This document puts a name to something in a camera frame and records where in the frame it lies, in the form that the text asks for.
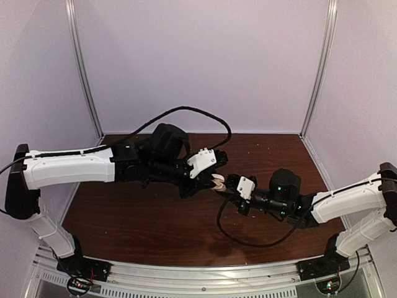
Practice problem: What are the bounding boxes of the black braided cable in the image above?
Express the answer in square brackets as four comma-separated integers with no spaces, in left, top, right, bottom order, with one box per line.
[30,106,233,156]
[216,198,314,248]

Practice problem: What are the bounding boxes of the left black braided cable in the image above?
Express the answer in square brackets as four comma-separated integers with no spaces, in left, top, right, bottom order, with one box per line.
[30,106,233,156]

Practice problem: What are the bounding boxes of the right circuit board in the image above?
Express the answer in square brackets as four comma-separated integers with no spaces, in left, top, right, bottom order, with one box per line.
[316,278,341,296]

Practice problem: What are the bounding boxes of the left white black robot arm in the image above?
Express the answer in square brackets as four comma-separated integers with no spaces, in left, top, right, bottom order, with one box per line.
[4,124,228,276]

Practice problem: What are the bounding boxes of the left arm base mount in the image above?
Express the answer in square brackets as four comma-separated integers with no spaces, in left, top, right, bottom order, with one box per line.
[56,255,111,282]

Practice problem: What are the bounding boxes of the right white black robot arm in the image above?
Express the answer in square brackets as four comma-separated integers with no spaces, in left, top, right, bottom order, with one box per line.
[213,168,396,274]

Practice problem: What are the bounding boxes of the right black braided cable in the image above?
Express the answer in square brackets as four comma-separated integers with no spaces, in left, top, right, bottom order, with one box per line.
[216,198,314,248]

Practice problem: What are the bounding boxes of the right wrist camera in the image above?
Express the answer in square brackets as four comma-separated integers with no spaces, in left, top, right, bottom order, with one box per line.
[225,174,256,201]

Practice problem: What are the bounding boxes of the right aluminium frame post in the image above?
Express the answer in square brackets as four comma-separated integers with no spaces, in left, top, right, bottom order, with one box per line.
[300,0,338,139]

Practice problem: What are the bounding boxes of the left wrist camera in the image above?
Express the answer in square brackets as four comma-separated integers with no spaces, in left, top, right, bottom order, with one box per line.
[187,148,228,179]

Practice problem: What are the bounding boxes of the aluminium frame post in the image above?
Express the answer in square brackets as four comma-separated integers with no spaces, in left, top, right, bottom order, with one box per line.
[65,0,104,139]
[300,0,338,139]

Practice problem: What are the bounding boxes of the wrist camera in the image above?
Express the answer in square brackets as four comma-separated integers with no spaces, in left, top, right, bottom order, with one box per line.
[225,174,256,201]
[187,148,228,179]

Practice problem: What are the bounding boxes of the white earbud charging case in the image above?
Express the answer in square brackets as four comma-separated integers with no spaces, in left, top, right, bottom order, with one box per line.
[212,174,226,192]

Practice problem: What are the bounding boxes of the circuit board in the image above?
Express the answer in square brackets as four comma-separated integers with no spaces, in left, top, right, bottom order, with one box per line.
[316,278,341,296]
[66,278,92,296]

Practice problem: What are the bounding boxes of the left circuit board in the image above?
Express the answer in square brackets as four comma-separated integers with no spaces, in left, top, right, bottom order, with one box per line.
[66,278,92,296]

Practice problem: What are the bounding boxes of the aluminium front rail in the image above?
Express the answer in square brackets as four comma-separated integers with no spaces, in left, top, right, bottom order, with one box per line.
[22,245,386,297]

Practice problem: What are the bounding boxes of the left aluminium frame post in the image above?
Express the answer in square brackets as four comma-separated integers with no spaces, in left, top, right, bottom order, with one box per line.
[65,0,104,139]

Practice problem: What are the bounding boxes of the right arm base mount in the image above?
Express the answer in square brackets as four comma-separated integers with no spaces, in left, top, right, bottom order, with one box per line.
[297,254,350,281]

